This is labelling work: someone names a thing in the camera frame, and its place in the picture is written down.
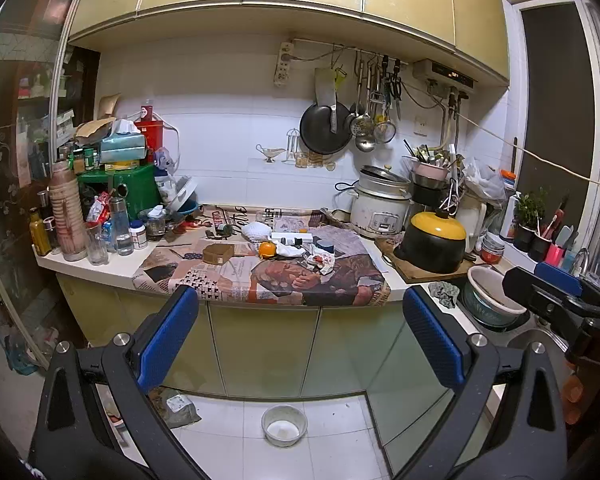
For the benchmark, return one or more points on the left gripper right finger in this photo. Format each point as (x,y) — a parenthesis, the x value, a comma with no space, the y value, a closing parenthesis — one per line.
(527,439)

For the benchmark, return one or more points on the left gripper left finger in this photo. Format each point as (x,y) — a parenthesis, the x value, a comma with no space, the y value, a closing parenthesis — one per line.
(73,438)

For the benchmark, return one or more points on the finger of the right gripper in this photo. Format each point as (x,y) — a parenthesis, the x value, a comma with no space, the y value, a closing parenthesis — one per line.
(545,300)
(558,278)

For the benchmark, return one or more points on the brown cardboard sleeve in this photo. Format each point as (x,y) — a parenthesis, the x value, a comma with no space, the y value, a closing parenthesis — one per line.
(218,254)

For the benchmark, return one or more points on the orange peel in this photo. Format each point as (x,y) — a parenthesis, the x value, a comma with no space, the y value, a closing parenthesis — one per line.
(267,249)

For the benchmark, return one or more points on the pink plastic wrapper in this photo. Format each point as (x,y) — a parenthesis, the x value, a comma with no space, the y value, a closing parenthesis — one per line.
(321,262)

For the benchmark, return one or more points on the right hand orange glove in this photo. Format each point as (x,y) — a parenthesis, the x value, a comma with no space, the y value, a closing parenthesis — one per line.
(581,405)

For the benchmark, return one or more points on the white bowl in sink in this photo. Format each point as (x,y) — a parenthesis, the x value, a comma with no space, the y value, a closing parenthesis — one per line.
(484,298)

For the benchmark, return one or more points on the small potted plant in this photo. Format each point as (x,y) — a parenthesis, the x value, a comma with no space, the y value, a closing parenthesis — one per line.
(528,215)

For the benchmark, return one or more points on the grey bag on floor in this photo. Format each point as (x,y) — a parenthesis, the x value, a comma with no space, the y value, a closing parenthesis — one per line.
(174,407)

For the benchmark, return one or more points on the grey dish rag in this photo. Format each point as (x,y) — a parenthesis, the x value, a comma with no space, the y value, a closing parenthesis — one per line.
(445,292)

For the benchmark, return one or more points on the black pot yellow lid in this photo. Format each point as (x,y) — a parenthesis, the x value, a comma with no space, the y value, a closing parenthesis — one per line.
(434,242)

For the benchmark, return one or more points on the wooden cutting board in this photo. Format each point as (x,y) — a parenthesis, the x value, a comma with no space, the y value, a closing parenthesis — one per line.
(413,274)

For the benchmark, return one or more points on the clear drinking glass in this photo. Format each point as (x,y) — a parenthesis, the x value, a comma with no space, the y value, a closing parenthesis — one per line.
(97,253)

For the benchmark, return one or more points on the pink utensil pot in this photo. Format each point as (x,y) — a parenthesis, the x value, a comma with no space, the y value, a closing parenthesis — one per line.
(426,170)

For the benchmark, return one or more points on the clear water bottle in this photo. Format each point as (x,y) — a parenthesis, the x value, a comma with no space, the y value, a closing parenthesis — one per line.
(120,227)

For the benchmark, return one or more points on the yellow oil bottle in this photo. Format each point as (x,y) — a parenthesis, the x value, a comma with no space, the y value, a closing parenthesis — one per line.
(38,233)

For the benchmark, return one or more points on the white pill jar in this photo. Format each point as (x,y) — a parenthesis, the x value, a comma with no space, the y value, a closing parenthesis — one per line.
(139,235)

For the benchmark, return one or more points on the white rice cooker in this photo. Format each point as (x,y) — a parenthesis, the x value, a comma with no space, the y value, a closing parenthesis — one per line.
(381,202)

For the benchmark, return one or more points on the green storage box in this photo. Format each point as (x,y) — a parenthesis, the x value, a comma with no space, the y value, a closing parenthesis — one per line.
(136,186)

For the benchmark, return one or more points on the stack of paper cups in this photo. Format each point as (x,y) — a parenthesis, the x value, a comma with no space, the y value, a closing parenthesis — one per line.
(67,211)

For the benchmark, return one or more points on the hanging metal ladle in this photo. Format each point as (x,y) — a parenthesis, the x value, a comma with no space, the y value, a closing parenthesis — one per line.
(360,125)

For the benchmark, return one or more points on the printed newspaper table cover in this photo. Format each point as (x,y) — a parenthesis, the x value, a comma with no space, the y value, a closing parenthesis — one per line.
(285,280)

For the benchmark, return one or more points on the teal tissue packs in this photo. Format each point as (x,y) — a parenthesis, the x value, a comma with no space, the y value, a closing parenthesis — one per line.
(122,148)

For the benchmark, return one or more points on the black hanging wok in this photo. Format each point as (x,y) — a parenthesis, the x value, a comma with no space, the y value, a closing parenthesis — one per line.
(316,129)

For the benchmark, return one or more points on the red thermos kettle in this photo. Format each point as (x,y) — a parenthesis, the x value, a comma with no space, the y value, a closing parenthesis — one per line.
(151,127)

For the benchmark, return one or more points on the white power strip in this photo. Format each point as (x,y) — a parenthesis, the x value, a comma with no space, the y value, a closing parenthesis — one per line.
(283,64)

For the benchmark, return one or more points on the wall water heater unit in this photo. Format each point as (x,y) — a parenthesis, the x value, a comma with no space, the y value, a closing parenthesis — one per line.
(427,70)

